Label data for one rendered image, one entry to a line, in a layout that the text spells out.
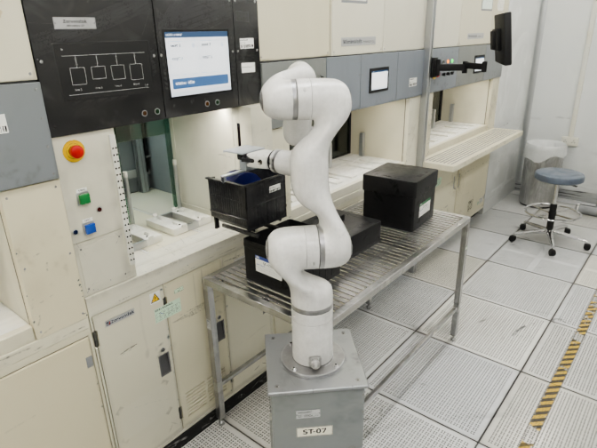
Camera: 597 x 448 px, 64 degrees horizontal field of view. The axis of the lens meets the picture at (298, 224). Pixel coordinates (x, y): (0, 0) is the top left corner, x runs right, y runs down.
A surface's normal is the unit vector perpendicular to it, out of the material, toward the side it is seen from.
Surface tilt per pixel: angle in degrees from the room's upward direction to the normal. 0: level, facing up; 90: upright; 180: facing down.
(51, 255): 90
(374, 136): 90
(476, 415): 0
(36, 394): 90
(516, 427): 0
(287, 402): 90
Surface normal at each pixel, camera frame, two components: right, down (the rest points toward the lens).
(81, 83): 0.77, 0.22
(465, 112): -0.64, 0.29
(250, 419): -0.02, -0.93
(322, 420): 0.10, 0.36
